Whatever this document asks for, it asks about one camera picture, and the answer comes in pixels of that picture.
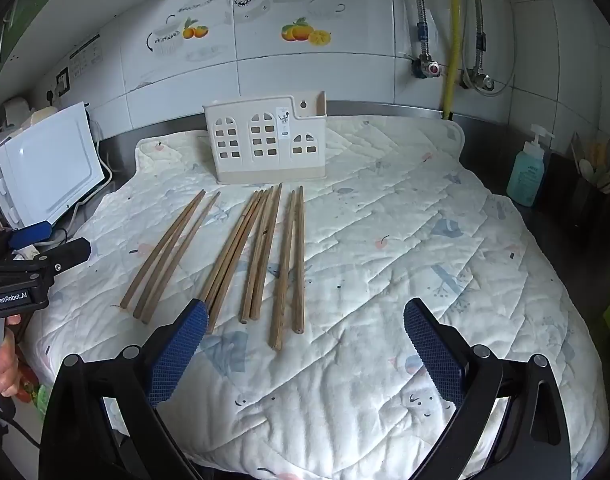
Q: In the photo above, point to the teal soap pump bottle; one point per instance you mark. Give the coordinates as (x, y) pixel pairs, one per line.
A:
(527, 175)

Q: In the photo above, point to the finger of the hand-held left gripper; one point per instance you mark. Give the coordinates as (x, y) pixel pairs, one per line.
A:
(67, 257)
(32, 235)

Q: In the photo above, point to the group of wooden chopsticks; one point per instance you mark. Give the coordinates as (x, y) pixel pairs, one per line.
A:
(284, 270)

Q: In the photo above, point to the yellow sponge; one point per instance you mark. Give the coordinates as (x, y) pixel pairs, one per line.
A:
(41, 116)

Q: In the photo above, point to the cream plastic chopstick holder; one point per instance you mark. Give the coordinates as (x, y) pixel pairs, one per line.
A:
(245, 162)

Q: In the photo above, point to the white printed quilted mat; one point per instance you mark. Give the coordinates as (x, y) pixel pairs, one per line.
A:
(385, 260)

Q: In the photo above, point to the black utensil caddy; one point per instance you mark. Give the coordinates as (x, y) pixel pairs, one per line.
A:
(590, 205)

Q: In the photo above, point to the person's left hand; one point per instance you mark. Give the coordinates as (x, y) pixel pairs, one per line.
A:
(5, 365)

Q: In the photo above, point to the black and white wall label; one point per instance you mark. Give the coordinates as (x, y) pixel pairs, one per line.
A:
(85, 60)

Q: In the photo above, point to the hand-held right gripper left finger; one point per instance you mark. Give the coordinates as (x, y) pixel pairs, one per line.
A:
(180, 355)

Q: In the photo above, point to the wall socket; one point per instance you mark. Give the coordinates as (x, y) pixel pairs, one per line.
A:
(62, 80)

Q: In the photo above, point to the white plastic container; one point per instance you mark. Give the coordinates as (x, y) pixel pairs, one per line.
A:
(16, 109)

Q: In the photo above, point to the bundle of pale kitchen utensils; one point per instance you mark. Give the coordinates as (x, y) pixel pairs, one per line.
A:
(597, 170)

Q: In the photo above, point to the white countertop appliance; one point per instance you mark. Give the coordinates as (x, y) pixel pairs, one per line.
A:
(50, 170)

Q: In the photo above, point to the yellow gas pipe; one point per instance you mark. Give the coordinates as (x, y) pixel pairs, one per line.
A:
(455, 35)

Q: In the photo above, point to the metal valve with red knob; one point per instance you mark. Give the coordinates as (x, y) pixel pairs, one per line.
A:
(430, 68)

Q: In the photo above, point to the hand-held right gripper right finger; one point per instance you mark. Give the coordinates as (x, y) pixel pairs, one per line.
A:
(435, 360)

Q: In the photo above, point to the plain metal valve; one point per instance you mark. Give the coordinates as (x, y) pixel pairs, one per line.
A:
(485, 81)

